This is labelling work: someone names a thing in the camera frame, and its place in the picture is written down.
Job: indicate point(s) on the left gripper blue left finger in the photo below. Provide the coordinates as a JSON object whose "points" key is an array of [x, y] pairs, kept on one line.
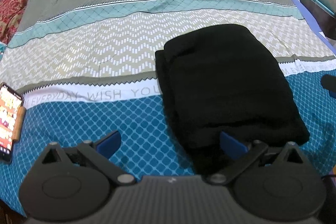
{"points": [[108, 145]]}

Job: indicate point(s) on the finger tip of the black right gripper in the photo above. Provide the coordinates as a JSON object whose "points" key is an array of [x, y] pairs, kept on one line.
{"points": [[328, 82]]}

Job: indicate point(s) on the wooden phone stand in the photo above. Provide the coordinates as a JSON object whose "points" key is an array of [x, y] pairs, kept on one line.
{"points": [[18, 124]]}

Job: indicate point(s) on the black pants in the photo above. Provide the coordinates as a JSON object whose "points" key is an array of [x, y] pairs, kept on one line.
{"points": [[221, 79]]}

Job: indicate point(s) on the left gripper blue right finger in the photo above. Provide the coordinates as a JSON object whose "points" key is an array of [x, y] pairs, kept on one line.
{"points": [[232, 147]]}

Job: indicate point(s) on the smartphone with lit screen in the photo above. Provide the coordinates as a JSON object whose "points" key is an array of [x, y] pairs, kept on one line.
{"points": [[10, 102]]}

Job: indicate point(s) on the striped patterned bed sheet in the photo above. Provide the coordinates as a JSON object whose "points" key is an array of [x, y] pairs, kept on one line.
{"points": [[93, 79]]}

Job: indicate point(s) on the purple mattress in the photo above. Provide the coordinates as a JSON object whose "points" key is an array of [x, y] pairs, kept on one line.
{"points": [[313, 24]]}

